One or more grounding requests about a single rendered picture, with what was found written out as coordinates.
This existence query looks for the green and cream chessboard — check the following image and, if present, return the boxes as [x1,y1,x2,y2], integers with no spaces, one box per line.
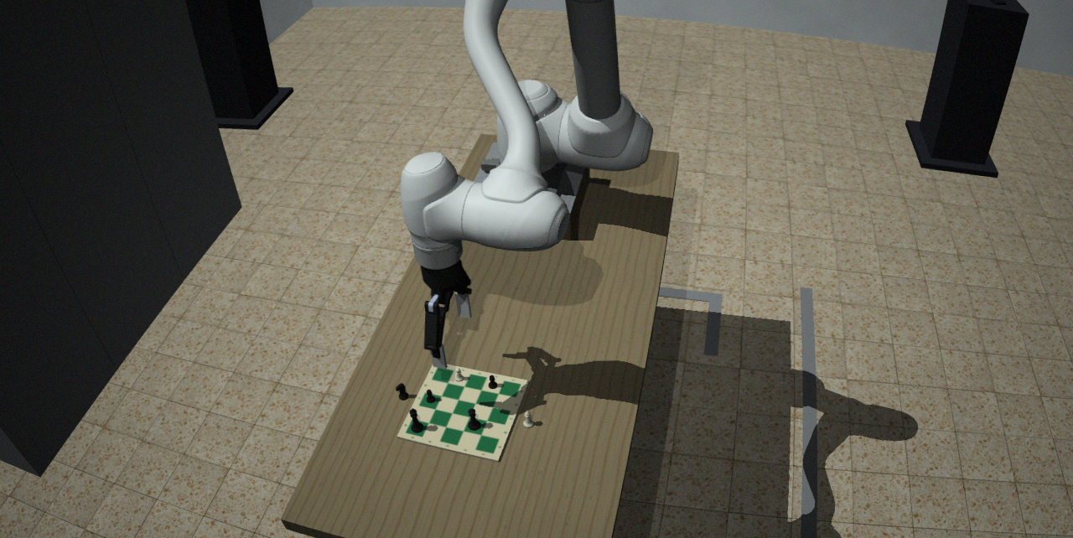
[397,365,530,463]

